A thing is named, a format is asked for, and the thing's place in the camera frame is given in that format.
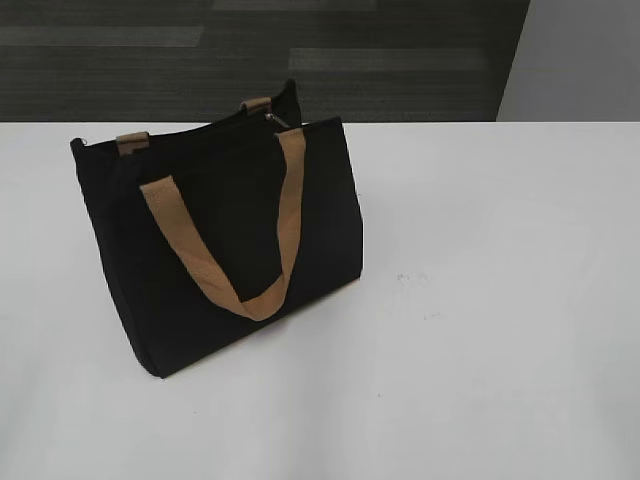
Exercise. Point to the black bag with tan handles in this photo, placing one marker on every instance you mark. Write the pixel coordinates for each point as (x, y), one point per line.
(208, 235)

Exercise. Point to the metal zipper pull with ring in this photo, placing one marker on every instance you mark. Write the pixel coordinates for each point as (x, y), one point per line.
(282, 125)

